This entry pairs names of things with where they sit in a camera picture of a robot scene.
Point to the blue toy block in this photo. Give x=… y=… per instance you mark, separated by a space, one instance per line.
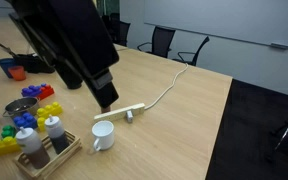
x=31 y=91
x=26 y=121

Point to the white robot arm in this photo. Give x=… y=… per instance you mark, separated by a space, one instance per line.
x=72 y=32

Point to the yellow toy block right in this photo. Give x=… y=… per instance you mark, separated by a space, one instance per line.
x=53 y=109

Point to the yellow toy block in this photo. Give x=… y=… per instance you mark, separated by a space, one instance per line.
x=8 y=145
x=53 y=109

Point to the orange-red toy block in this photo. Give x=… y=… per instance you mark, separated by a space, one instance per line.
x=46 y=91

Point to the green toy block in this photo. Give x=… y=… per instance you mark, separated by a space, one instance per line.
x=8 y=131

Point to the yellow toy block left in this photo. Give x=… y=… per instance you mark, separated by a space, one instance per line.
x=8 y=145

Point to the cream power strip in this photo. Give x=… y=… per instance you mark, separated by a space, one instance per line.
x=127 y=113

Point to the brown sauce squeeze bottle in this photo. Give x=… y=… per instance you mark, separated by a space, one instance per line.
x=106 y=109

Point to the white ceramic mug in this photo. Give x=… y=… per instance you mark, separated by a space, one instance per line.
x=103 y=132

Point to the black office chair right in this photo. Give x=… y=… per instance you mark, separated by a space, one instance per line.
x=195 y=54

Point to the black office chair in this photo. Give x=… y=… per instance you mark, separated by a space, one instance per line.
x=195 y=54
x=161 y=41

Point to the black office chair middle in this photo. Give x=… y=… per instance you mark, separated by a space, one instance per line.
x=161 y=41

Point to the black chair by window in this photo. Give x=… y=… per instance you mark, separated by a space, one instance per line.
x=117 y=29

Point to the black tape roll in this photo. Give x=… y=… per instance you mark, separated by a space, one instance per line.
x=74 y=85

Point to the dark squeeze bottle in tray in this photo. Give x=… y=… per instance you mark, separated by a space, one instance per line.
x=56 y=133

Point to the black organizer tray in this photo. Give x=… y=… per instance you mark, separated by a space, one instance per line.
x=31 y=63

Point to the small metal pot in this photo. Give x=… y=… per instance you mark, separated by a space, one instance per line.
x=20 y=106

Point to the large brown squeeze bottle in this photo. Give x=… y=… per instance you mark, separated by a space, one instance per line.
x=32 y=146

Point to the orange plastic cup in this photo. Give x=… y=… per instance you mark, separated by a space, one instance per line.
x=17 y=72

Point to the whiteboard eraser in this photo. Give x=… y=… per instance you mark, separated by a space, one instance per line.
x=279 y=46

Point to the whiteboard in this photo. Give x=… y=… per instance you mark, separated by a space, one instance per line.
x=255 y=21

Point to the blue plastic cup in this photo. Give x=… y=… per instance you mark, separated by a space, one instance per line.
x=5 y=64

